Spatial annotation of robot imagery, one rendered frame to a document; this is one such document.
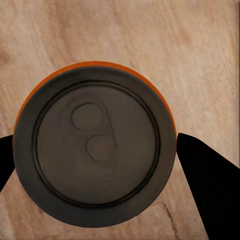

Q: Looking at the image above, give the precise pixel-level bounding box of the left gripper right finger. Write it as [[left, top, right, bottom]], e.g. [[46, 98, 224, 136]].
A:
[[176, 133, 240, 240]]

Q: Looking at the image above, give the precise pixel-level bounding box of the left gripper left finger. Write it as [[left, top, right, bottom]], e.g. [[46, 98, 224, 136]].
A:
[[0, 135, 15, 192]]

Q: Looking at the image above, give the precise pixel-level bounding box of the can of soda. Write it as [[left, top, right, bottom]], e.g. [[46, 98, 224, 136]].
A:
[[12, 61, 178, 228]]

